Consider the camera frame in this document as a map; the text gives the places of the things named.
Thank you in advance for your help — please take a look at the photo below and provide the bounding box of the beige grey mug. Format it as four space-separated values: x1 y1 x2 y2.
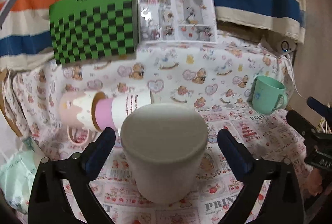
120 103 208 204

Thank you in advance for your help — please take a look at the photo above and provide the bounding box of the tissue pack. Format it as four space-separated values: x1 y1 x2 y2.
1 137 40 214

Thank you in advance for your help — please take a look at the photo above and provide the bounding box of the white mug with pink band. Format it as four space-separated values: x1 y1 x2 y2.
95 90 151 130

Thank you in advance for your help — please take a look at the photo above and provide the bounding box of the mint green mug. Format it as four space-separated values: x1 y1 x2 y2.
252 76 288 115

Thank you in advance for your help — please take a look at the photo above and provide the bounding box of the white cable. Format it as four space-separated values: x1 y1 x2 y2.
285 54 306 100

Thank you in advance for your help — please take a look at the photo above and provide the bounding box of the person's right hand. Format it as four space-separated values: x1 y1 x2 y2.
306 168 323 196

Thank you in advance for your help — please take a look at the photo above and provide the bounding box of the comic print card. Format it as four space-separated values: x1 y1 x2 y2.
138 0 217 43

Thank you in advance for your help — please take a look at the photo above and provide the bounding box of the pink and cream mug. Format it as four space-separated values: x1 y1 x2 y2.
59 90 106 146

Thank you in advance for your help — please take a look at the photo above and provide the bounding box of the green checkered box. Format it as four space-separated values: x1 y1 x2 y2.
49 0 138 65

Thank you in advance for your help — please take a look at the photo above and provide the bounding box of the white round device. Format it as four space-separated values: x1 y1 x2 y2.
271 36 297 55

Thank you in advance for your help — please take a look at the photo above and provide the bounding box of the bear print tablecloth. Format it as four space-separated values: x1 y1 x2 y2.
2 36 311 223

